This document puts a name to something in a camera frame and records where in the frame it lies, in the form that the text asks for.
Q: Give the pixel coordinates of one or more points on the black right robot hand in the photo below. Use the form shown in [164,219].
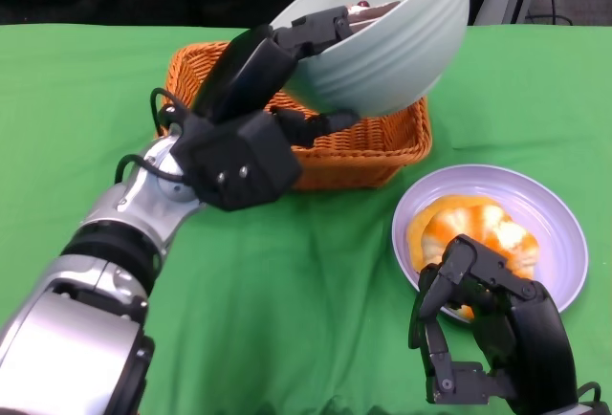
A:
[535,334]

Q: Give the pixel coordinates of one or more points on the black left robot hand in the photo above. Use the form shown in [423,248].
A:
[244,71]

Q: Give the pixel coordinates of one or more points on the grey round bowl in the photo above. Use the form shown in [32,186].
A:
[392,56]

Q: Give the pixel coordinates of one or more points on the elongated orange striped bread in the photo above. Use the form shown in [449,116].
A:
[415,233]

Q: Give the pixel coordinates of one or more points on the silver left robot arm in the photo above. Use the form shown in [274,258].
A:
[95,267]

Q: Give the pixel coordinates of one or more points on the white round plate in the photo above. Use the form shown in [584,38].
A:
[550,224]

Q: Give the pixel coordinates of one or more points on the chocolate cake slice with cherry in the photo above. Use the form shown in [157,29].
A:
[368,13]

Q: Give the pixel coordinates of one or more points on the orange wicker basket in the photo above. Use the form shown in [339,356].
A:
[373,147]

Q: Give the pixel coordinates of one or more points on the green tablecloth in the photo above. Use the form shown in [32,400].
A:
[72,99]

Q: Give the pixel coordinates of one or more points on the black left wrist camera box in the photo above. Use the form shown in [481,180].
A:
[239,161]

